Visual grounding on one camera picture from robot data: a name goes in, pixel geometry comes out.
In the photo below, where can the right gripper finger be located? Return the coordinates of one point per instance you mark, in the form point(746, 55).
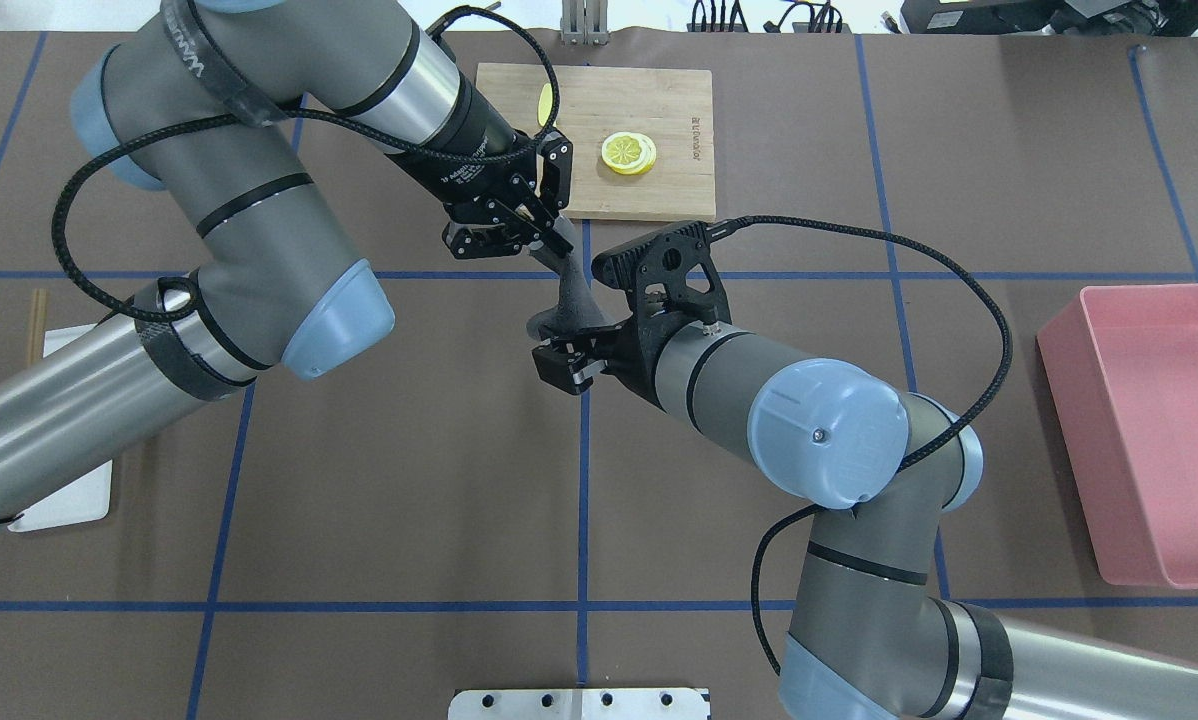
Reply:
point(565, 366)
point(586, 339)

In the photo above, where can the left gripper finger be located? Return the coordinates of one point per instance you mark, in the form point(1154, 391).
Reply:
point(541, 227)
point(470, 242)

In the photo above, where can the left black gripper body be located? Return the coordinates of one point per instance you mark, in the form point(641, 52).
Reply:
point(465, 157)

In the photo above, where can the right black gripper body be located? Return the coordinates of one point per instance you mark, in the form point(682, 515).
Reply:
point(562, 366)

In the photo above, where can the grey cloth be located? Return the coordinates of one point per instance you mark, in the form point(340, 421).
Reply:
point(576, 309)

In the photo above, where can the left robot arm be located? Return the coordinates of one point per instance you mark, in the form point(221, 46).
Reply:
point(192, 104)

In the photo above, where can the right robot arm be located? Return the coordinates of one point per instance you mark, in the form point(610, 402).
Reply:
point(865, 640)

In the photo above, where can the yellow plastic knife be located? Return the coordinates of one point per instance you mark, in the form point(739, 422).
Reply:
point(546, 102)

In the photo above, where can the yellow lemon slices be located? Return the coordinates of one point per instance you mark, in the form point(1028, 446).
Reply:
point(628, 153)

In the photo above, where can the wooden cutting board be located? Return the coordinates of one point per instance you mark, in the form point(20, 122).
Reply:
point(674, 107)

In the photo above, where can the white rectangular tray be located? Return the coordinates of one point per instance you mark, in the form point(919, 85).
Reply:
point(66, 495)

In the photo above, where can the pink plastic bin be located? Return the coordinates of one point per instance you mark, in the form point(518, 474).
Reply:
point(1122, 363)

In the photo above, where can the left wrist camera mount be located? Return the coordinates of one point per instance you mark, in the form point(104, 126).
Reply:
point(554, 186)

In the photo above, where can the aluminium frame post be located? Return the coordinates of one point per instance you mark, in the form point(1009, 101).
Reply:
point(585, 22)

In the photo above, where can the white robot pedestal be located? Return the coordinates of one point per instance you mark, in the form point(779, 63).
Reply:
point(582, 703)

